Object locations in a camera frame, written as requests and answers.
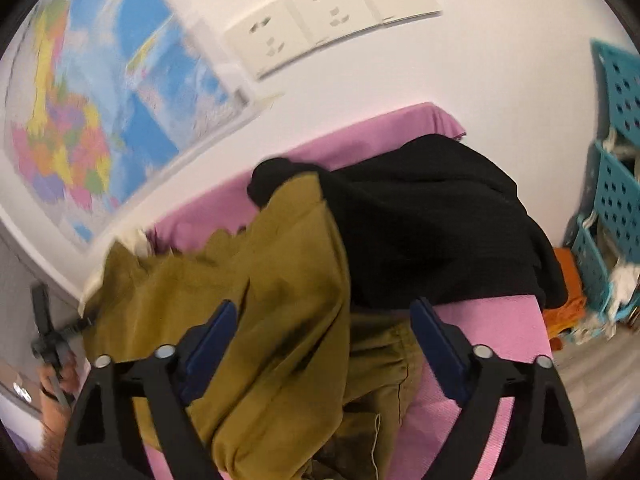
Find person's left forearm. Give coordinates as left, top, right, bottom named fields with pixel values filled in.
left=35, top=391, right=76, bottom=478

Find colourful wall map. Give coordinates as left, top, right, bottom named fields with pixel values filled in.
left=2, top=0, right=253, bottom=257

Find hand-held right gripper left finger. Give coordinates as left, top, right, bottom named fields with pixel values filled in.
left=57, top=300, right=238, bottom=480

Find olive green pants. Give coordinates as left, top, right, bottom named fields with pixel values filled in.
left=80, top=175, right=426, bottom=480

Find white cloth in basket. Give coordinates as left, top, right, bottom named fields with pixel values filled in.
left=602, top=127, right=640, bottom=163
left=606, top=255, right=640, bottom=312

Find pink floral bedsheet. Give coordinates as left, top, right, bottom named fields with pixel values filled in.
left=142, top=101, right=553, bottom=480

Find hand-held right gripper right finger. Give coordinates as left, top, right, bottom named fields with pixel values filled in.
left=409, top=296, right=586, bottom=480

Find cream garment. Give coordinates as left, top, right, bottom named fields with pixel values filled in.
left=79, top=227, right=157, bottom=311

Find black garment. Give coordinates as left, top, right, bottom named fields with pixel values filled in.
left=247, top=134, right=568, bottom=311

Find person's left hand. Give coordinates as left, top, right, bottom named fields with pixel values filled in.
left=38, top=359, right=81, bottom=399

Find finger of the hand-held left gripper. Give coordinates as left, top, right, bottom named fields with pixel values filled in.
left=51, top=315, right=97, bottom=347

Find white wall socket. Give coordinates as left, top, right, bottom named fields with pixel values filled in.
left=222, top=2, right=321, bottom=81
left=285, top=0, right=388, bottom=46

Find orange cloth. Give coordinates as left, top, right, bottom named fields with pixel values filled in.
left=542, top=247, right=587, bottom=342

